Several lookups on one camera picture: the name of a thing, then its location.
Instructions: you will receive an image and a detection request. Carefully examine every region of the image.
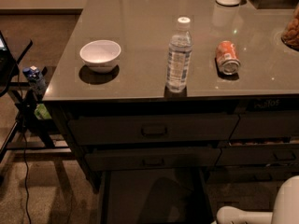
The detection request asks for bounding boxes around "orange soda can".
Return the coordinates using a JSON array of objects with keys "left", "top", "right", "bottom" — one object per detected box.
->
[{"left": 215, "top": 41, "right": 240, "bottom": 76}]

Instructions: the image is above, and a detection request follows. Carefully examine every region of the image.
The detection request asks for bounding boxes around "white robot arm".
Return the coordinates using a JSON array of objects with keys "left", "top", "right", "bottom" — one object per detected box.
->
[{"left": 217, "top": 175, "right": 299, "bottom": 224}]

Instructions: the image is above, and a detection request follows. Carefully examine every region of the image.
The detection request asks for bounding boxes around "dark drawer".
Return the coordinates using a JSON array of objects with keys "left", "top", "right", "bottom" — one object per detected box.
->
[
  {"left": 97, "top": 167, "right": 214, "bottom": 224},
  {"left": 216, "top": 145, "right": 299, "bottom": 166},
  {"left": 231, "top": 111, "right": 299, "bottom": 139},
  {"left": 68, "top": 114, "right": 238, "bottom": 146},
  {"left": 207, "top": 166, "right": 299, "bottom": 183},
  {"left": 85, "top": 147, "right": 221, "bottom": 171}
]

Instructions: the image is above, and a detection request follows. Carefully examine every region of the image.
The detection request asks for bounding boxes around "blue capped small bottle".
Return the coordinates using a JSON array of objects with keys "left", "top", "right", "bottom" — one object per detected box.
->
[{"left": 22, "top": 66, "right": 47, "bottom": 96}]

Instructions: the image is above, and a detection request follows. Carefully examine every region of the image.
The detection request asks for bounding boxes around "white ceramic bowl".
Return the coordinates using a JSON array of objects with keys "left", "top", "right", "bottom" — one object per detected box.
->
[{"left": 79, "top": 40, "right": 121, "bottom": 74}]

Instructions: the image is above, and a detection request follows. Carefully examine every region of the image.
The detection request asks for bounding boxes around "dark drawer cabinet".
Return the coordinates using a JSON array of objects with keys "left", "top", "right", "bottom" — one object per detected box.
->
[{"left": 46, "top": 95, "right": 298, "bottom": 189}]

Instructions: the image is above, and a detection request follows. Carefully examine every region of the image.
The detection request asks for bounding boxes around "black side stand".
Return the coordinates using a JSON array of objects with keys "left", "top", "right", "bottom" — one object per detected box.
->
[{"left": 0, "top": 37, "right": 67, "bottom": 161}]

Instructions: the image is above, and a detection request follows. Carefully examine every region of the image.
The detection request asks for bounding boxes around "black cable on floor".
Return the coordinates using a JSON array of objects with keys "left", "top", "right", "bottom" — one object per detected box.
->
[{"left": 21, "top": 131, "right": 33, "bottom": 224}]

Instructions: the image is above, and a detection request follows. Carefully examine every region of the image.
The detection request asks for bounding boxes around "clear plastic water bottle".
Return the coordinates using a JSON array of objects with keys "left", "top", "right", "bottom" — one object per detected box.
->
[{"left": 166, "top": 17, "right": 193, "bottom": 93}]

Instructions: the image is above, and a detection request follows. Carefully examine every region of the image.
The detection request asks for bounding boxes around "bag of brown snacks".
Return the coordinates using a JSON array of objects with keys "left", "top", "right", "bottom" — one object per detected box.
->
[{"left": 281, "top": 5, "right": 299, "bottom": 50}]

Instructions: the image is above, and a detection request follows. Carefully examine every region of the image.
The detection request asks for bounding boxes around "green packet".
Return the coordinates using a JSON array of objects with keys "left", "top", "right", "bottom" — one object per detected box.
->
[{"left": 35, "top": 104, "right": 51, "bottom": 120}]

